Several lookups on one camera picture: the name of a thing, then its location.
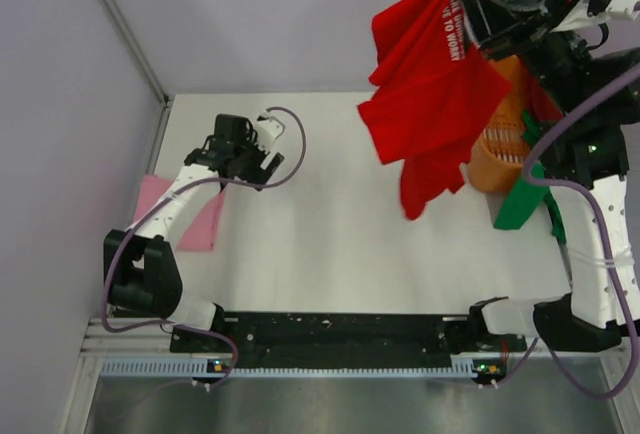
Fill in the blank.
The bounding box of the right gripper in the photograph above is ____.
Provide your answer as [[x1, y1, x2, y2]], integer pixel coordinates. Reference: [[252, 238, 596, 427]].
[[448, 0, 590, 118]]

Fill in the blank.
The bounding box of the red teddy bear t-shirt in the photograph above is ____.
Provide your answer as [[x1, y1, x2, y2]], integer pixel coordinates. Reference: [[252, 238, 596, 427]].
[[358, 0, 511, 221]]

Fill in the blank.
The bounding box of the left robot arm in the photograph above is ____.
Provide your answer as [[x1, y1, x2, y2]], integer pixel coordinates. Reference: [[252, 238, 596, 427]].
[[103, 114, 285, 351]]

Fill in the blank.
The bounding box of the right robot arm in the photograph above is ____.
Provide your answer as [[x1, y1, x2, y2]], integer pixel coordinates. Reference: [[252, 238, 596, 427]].
[[460, 0, 639, 352]]

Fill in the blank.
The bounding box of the dark red t-shirt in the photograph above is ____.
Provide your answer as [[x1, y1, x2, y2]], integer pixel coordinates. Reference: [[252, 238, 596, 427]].
[[525, 71, 563, 125]]

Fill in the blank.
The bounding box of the folded pink t-shirt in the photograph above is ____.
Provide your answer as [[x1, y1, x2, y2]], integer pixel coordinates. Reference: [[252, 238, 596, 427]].
[[133, 175, 225, 252]]

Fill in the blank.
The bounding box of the orange plastic basket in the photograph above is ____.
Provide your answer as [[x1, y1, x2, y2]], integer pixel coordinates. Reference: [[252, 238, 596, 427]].
[[468, 56, 530, 193]]

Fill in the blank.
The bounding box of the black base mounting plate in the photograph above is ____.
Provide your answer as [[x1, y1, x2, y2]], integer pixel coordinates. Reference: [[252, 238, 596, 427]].
[[169, 310, 529, 370]]

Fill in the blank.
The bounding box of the green t-shirt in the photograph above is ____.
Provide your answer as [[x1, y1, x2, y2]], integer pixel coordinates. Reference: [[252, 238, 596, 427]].
[[493, 110, 566, 244]]

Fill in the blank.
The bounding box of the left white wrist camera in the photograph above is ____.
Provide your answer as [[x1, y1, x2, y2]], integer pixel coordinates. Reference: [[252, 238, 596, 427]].
[[252, 112, 285, 152]]

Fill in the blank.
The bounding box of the left corner aluminium post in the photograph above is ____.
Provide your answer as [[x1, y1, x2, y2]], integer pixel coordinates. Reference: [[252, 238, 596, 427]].
[[98, 0, 169, 106]]

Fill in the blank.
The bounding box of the grey slotted cable duct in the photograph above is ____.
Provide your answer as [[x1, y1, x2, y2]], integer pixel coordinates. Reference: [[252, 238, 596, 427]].
[[100, 357, 478, 379]]

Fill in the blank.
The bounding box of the aluminium frame rail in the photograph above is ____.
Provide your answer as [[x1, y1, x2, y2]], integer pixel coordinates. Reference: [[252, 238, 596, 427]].
[[81, 318, 628, 358]]

